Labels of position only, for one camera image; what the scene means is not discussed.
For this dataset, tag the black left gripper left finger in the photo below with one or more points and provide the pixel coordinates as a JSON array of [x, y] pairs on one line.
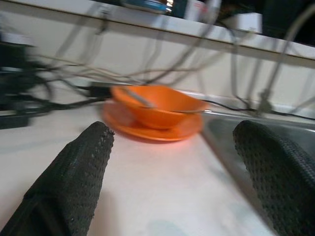
[[64, 186]]

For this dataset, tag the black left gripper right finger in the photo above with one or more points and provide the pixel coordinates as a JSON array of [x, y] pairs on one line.
[[283, 184]]

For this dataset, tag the orange plate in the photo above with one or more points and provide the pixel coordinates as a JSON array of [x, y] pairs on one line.
[[123, 125]]

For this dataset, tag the metal spoon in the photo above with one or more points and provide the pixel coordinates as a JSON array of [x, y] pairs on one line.
[[144, 100]]

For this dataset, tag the long metal utensil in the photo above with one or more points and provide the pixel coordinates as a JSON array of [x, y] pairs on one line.
[[189, 111]]

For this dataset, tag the orange bowl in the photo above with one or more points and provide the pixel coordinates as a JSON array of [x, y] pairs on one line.
[[167, 103]]

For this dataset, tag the stainless steel sink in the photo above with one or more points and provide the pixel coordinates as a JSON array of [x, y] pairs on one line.
[[221, 132]]

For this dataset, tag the black power strip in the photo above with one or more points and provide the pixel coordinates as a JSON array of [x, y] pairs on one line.
[[12, 120]]

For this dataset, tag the chrome faucet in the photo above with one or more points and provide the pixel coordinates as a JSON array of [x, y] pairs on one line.
[[264, 100]]

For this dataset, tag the black power adapter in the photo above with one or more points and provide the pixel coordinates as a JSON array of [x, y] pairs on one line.
[[99, 90]]

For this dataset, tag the black charger box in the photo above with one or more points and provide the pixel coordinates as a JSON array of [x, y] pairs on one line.
[[12, 56]]

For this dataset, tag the white box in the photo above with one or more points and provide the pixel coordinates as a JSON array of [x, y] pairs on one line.
[[248, 23]]

